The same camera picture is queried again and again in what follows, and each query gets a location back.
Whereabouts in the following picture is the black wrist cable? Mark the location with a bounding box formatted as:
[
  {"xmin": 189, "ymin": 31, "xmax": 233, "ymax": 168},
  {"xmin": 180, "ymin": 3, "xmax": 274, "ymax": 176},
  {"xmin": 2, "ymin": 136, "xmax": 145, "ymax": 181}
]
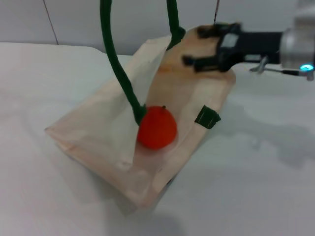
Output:
[{"xmin": 267, "ymin": 68, "xmax": 305, "ymax": 75}]

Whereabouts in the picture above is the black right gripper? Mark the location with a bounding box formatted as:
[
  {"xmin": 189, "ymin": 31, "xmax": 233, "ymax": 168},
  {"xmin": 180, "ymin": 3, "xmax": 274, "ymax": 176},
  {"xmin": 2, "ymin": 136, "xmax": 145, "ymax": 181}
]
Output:
[{"xmin": 181, "ymin": 23, "xmax": 284, "ymax": 74}]

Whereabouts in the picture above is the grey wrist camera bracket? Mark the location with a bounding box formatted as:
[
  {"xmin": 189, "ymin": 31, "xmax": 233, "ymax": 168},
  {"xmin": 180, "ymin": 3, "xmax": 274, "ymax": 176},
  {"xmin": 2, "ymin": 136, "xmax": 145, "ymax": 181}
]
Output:
[{"xmin": 249, "ymin": 56, "xmax": 269, "ymax": 74}]

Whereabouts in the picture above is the orange fruit with stem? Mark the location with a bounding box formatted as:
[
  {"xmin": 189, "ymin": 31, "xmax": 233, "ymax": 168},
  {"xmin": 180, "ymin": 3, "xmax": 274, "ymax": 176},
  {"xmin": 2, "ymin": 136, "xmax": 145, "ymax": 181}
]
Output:
[{"xmin": 136, "ymin": 105, "xmax": 178, "ymax": 150}]

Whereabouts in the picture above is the cream handbag with green handles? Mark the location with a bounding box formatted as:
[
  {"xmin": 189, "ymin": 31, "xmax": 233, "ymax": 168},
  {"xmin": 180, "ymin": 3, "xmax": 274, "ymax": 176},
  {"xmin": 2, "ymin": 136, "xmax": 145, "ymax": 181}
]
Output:
[{"xmin": 44, "ymin": 0, "xmax": 237, "ymax": 217}]

